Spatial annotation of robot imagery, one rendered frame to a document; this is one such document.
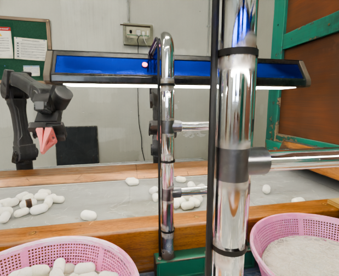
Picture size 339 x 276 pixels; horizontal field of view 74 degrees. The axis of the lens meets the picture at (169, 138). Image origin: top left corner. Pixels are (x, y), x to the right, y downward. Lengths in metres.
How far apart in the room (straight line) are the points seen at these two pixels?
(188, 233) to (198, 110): 2.42
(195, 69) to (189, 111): 2.26
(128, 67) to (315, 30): 0.65
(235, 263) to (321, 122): 0.76
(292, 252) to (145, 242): 0.27
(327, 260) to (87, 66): 0.58
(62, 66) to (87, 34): 2.25
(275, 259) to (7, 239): 0.47
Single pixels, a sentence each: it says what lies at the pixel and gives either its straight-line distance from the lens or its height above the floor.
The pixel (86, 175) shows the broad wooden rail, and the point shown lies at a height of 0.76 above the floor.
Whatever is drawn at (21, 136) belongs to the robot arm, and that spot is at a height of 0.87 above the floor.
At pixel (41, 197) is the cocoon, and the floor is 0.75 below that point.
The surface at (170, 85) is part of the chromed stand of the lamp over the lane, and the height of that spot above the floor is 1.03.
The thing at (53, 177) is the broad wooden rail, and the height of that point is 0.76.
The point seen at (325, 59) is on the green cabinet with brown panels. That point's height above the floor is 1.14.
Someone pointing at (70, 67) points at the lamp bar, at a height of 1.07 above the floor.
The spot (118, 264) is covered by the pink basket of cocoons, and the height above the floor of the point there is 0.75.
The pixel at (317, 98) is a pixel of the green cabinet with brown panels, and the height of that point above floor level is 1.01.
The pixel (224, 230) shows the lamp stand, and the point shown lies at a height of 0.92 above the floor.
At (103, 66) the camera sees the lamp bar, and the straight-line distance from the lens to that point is 0.52.
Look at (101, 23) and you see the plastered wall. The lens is 2.79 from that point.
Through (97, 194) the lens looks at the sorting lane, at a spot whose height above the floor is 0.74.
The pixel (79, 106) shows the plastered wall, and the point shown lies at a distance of 2.69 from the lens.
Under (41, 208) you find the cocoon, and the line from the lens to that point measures 0.63.
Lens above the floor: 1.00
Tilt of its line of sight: 9 degrees down
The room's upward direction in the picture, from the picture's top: straight up
